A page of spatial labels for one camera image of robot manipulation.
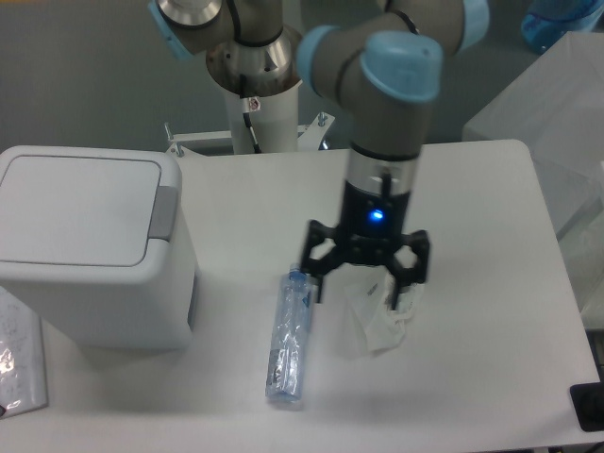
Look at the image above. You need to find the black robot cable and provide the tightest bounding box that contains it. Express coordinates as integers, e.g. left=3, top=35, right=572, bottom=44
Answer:
left=238, top=74, right=262, bottom=154

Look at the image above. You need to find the crushed clear plastic bottle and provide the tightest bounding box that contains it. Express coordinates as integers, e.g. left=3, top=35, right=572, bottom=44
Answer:
left=265, top=263, right=313, bottom=404

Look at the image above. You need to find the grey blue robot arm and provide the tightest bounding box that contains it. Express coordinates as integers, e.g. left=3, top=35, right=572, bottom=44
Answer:
left=148, top=1, right=490, bottom=307

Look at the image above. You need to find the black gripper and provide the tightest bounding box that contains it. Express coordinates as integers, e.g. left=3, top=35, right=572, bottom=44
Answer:
left=300, top=182, right=430, bottom=310

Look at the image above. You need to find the white mask in wrapper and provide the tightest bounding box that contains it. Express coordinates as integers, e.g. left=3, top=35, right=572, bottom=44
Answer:
left=344, top=267, right=425, bottom=353

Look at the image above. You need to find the white push-button trash can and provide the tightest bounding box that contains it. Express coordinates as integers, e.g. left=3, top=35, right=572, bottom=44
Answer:
left=1, top=145, right=198, bottom=350

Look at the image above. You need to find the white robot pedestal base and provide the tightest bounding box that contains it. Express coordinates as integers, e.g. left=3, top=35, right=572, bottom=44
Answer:
left=163, top=27, right=336, bottom=157

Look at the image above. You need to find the black device at edge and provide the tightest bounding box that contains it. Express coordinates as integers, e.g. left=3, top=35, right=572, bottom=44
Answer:
left=570, top=382, right=603, bottom=432

